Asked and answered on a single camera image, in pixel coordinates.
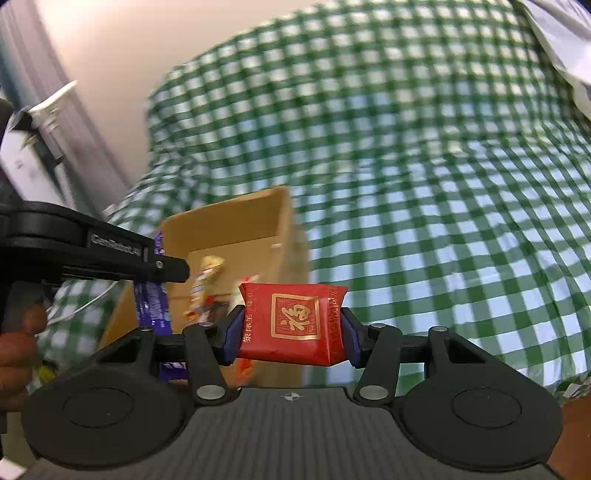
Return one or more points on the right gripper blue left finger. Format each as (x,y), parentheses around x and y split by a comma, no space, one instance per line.
(232,327)

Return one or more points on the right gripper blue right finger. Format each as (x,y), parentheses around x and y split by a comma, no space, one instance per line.
(350,338)

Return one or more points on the yellow cow snack bar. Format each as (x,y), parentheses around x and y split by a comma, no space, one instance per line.
(209,269)

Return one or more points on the purple chocolate wrapper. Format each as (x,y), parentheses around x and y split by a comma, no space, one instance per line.
(152,311)

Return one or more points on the person's left hand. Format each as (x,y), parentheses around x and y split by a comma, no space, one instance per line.
(25,317)

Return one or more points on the green checkered sofa cover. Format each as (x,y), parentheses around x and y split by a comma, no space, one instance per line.
(434,156)

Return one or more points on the red square sachet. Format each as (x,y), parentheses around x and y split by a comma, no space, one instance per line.
(293,323)

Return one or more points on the grey curtain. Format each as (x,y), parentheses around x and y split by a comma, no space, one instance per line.
(41,86)

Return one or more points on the brown cardboard box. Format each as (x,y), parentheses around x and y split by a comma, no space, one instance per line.
(256,234)

